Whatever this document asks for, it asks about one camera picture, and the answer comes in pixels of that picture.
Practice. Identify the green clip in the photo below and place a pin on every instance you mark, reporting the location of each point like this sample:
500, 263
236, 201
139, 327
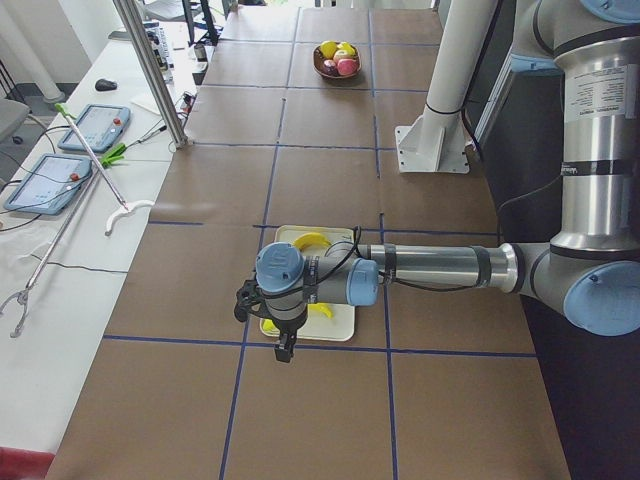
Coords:
114, 154

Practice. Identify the blue teach pendant far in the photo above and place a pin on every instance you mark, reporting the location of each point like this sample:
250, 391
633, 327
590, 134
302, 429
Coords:
102, 125

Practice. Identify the yellow lemon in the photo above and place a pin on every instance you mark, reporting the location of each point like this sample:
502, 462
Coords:
328, 49

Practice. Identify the red apple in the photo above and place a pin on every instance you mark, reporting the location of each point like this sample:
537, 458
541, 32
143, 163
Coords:
347, 67

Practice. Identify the white bear print tray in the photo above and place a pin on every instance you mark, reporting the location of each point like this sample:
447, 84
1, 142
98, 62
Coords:
317, 327

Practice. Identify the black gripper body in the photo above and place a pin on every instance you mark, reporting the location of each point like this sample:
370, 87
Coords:
287, 333

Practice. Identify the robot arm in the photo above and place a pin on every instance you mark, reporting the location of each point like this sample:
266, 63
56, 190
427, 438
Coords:
375, 124

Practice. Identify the blue teach pendant near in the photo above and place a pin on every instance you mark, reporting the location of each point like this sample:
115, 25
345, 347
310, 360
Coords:
50, 185

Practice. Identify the yellow carambola fruit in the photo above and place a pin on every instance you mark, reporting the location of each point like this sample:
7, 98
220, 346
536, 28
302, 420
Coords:
346, 47

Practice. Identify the brown wicker basket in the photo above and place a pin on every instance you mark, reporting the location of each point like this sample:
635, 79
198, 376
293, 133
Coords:
318, 60

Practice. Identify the pale pear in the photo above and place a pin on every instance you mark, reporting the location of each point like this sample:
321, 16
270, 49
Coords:
341, 54

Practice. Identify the aluminium frame post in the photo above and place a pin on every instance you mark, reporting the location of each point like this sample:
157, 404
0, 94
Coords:
132, 22

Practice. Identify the yellow banana moved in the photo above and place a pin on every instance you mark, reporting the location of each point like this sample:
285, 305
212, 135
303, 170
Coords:
321, 308
269, 326

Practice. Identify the black computer mouse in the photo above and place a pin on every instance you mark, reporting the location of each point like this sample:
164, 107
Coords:
105, 85

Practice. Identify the dark purple plum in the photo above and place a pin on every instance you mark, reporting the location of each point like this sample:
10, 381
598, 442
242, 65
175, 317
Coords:
329, 68

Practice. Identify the blue teach pendant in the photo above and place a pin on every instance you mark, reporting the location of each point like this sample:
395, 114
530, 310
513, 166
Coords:
102, 125
50, 185

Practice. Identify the yellow banana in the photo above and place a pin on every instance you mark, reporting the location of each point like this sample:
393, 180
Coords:
310, 240

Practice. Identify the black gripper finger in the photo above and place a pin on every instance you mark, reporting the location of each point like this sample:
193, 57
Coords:
284, 351

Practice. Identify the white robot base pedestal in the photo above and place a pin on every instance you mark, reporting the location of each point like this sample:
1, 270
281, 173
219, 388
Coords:
435, 142

